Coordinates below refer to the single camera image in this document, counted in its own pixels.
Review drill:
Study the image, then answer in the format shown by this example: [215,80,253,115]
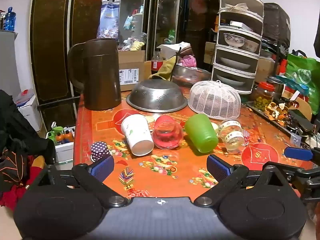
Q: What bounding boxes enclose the green plastic cup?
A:
[184,114,219,153]

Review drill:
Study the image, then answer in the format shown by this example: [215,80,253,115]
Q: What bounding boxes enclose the white tiered dish rack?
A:
[211,0,265,95]

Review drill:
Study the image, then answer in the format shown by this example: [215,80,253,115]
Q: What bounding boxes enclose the steel mug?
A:
[266,76,285,95]

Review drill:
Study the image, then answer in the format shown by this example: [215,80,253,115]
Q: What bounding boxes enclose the yellow-green cloth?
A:
[149,56,177,82]

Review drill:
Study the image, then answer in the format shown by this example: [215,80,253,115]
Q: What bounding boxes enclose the dark wooden wardrobe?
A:
[29,0,225,105]

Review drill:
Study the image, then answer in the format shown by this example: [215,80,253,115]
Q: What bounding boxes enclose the green shopping bag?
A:
[285,54,320,115]

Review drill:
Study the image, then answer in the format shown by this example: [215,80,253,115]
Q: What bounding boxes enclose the black bag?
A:
[262,3,291,47]

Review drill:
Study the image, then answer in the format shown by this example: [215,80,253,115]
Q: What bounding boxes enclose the pink cloth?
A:
[178,54,197,67]

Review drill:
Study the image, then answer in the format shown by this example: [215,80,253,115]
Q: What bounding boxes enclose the blue plastic bottle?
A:
[4,7,16,32]

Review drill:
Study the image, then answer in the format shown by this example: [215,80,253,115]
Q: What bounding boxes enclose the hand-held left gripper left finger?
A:
[30,154,128,208]

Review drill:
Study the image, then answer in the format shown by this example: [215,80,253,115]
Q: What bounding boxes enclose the steel colander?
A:
[126,79,188,113]

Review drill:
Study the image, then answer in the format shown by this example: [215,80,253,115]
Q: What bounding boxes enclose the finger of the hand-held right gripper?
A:
[284,147,320,161]

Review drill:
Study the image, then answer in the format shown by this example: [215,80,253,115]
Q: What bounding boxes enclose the white crate of bottles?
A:
[46,122,75,163]

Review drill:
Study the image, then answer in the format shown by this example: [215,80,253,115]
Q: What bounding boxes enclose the purple polka dot cup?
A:
[90,141,110,162]

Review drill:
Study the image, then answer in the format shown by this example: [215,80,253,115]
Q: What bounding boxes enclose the red cloth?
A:
[0,155,45,212]

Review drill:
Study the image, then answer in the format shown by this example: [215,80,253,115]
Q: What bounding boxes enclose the red printed tablecloth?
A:
[72,90,315,205]

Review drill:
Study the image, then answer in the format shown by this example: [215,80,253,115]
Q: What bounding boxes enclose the black device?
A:
[287,110,316,133]

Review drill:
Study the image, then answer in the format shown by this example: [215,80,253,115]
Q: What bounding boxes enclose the floral patterned bowl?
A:
[223,33,245,48]

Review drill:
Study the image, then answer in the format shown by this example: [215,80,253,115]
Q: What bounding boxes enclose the metal tray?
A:
[246,101,313,132]

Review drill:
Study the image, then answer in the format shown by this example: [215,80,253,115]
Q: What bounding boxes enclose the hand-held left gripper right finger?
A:
[194,154,294,207]

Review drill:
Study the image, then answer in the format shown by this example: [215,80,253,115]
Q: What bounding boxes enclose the pile of orange peels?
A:
[264,102,292,126]

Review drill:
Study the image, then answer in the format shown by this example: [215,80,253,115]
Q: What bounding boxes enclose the pink transparent cup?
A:
[152,115,184,150]

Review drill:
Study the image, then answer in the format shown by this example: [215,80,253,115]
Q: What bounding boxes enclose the white paper cup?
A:
[121,114,154,156]

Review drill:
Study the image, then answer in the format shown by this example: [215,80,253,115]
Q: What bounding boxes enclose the white cloth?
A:
[157,42,192,55]

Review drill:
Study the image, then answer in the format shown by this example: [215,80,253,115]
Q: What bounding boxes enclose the steel bowl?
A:
[172,64,212,87]

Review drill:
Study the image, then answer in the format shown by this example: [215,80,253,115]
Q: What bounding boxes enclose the white plastic food cover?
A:
[188,80,242,120]

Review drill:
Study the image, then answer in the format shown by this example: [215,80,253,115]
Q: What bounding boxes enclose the white cardboard box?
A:
[14,90,42,132]

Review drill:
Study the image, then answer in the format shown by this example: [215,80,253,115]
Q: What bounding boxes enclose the brown plastic jug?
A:
[67,39,122,111]

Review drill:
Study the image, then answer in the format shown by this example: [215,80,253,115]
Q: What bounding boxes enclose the cola bottle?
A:
[151,48,163,75]

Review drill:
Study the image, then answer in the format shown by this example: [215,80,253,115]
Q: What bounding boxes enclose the clear snack bag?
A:
[97,0,120,39]

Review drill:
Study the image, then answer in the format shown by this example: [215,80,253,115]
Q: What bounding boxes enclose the dark clothes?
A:
[0,90,56,198]

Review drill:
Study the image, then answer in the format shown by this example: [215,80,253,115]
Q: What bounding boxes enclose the pale patterned bowl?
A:
[244,39,260,52]

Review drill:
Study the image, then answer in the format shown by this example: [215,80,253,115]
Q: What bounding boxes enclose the white plate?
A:
[216,74,247,86]
[220,57,251,70]

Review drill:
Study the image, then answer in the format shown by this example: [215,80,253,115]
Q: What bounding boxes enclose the red-lidded jar of olives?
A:
[254,82,275,112]

